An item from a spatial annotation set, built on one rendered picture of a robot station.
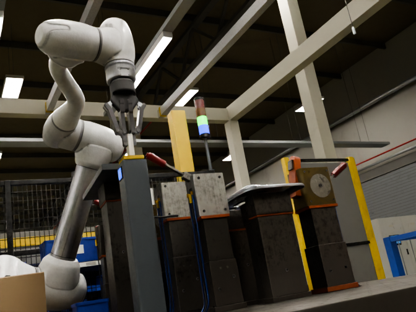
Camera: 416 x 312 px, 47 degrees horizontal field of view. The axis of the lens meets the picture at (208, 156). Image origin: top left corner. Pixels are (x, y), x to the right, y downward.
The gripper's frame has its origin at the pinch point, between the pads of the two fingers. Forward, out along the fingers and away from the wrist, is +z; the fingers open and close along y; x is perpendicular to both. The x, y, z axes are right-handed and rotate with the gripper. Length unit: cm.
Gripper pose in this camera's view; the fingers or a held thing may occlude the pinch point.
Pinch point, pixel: (129, 147)
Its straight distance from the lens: 141.4
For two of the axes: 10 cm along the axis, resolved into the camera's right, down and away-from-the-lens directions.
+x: -3.8, 3.3, 8.6
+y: 9.1, -0.3, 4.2
